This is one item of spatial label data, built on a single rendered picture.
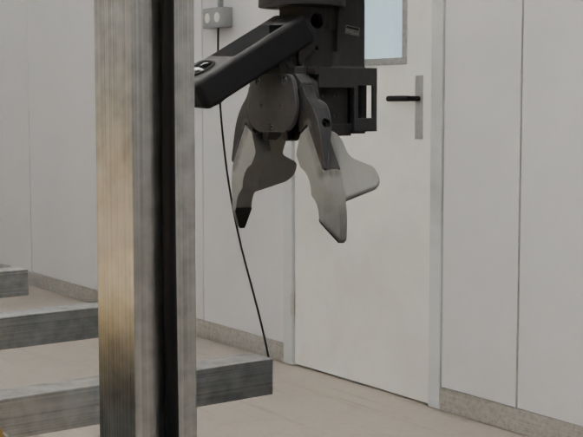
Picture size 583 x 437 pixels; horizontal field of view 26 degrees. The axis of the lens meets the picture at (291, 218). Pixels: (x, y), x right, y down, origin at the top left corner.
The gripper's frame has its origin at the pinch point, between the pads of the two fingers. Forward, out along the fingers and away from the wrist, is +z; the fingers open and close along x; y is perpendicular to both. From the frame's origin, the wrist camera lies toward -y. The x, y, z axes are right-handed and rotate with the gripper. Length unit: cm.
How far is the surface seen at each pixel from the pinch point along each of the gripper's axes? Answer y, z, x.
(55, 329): -9.9, 10.1, 23.4
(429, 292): 223, 53, 248
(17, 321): -13.7, 8.9, 23.1
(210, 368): -7.6, 9.8, -1.5
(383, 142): 224, 2, 275
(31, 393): -22.6, 9.7, -2.1
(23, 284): -2.9, 9.4, 48.9
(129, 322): -30.0, -0.6, -33.0
